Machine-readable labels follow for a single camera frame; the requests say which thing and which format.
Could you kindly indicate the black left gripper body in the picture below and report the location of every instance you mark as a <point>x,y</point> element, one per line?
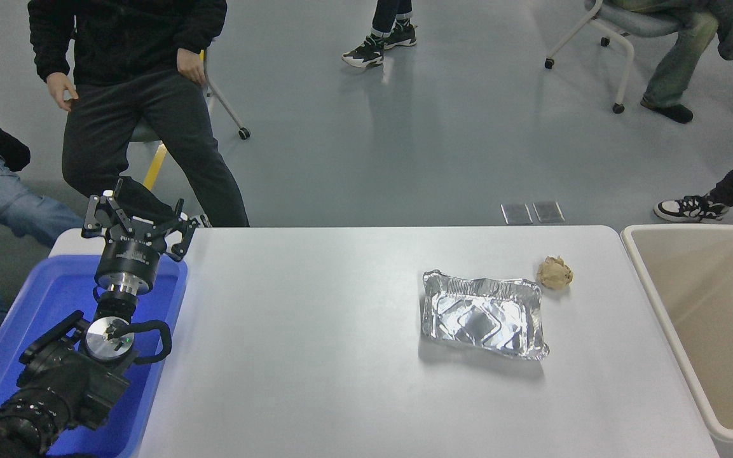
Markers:
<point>128,256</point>

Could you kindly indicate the person's right hand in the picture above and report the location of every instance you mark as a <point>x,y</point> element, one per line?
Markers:
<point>62,90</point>

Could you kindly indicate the person's left hand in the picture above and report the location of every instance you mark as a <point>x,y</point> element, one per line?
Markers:
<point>192,65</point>

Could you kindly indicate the large pale bin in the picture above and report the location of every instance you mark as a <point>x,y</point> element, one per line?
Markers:
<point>722,318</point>

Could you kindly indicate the blue plastic tray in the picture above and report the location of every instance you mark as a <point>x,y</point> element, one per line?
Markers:
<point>42,292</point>

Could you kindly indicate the white wheeled chair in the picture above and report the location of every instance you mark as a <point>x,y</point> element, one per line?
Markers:
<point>639,25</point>
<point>243,133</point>

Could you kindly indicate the crumpled tan paper ball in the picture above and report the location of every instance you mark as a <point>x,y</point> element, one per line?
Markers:
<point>555,273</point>

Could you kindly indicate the metal floor plate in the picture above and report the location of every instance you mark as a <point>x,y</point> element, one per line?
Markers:
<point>548,212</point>
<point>516,214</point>

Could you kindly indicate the silver foil tray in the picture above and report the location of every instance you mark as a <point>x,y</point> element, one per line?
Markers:
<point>480,318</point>

